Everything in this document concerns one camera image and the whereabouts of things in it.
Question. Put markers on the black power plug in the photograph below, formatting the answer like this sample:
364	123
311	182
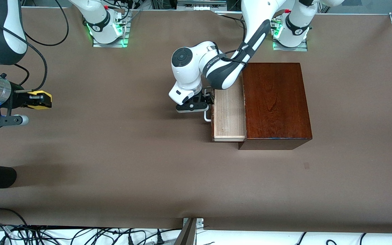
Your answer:
159	240
130	240

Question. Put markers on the brown table cover sheet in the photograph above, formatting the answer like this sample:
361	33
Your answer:
114	136

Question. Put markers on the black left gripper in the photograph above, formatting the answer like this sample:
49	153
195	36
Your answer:
205	96

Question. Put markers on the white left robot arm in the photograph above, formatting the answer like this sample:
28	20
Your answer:
189	73

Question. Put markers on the yellow cube block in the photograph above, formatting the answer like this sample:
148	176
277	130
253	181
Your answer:
48	105

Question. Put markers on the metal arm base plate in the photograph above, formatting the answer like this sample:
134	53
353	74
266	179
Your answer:
291	49
125	30

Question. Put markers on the light wood drawer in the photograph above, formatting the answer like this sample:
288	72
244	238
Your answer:
228	115

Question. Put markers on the silver corner bracket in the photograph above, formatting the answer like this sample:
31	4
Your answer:
199	223

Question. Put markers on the grey metal post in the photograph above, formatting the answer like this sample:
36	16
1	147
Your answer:
186	234

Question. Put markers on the dark brown wooden cabinet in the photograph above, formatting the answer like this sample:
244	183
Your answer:
277	102

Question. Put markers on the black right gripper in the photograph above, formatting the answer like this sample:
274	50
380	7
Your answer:
18	99

